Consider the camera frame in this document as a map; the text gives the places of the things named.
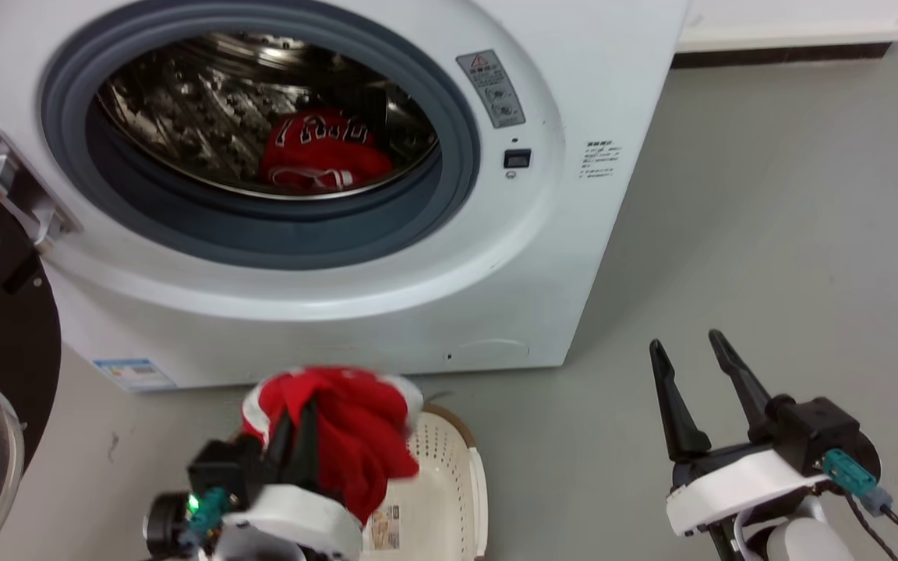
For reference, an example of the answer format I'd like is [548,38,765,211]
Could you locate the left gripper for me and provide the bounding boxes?
[144,396,365,561]

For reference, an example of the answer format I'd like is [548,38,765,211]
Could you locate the white wall baseboard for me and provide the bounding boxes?
[670,0,898,70]

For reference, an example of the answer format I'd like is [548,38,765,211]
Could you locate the blue white energy label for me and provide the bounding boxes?
[92,358,178,393]

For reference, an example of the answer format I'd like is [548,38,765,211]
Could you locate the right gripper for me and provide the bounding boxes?
[649,329,883,561]

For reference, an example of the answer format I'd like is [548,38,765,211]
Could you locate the basket product label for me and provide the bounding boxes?
[370,504,402,551]

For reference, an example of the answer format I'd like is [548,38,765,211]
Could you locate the white front-load washing machine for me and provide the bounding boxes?
[0,0,691,392]

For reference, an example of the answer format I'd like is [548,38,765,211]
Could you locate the cream perforated laundry basket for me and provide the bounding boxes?
[359,403,490,561]

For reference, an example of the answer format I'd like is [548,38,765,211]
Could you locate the metal door hinge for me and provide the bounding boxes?
[0,128,80,252]

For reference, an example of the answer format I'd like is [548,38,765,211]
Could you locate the grey warning sticker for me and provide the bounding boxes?
[456,50,527,130]

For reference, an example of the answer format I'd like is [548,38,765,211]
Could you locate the red garment with white trim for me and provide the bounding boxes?
[239,365,425,525]

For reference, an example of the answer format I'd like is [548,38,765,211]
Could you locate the red jersey with white lettering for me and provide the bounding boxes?
[260,108,394,195]

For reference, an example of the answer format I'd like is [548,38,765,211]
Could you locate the black cable with teal plug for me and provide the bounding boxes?
[822,448,898,561]

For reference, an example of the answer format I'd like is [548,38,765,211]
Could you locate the black round washer door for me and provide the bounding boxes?
[0,168,62,561]

